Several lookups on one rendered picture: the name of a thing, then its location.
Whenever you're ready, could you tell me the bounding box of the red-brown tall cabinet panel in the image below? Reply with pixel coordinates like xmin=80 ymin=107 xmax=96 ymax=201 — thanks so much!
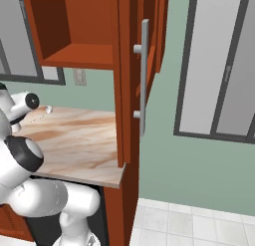
xmin=103 ymin=0 xmax=141 ymax=246

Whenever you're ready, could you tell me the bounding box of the red-brown base cabinet door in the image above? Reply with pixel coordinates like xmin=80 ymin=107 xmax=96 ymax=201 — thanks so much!
xmin=0 ymin=203 xmax=35 ymax=243

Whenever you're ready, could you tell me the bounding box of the dark-framed window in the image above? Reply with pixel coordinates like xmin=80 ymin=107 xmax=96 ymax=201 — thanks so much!
xmin=0 ymin=0 xmax=67 ymax=87
xmin=172 ymin=0 xmax=255 ymax=145

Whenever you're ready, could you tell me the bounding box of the grey bar cabinet handle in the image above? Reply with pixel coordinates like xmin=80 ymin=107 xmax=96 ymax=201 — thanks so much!
xmin=132 ymin=19 xmax=150 ymax=137

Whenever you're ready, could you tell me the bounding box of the grey wall outlet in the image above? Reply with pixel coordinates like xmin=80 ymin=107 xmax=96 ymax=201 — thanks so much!
xmin=73 ymin=68 xmax=88 ymax=87

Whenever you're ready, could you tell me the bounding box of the red-brown open wall cabinet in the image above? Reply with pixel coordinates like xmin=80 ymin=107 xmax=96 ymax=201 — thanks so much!
xmin=21 ymin=0 xmax=117 ymax=72

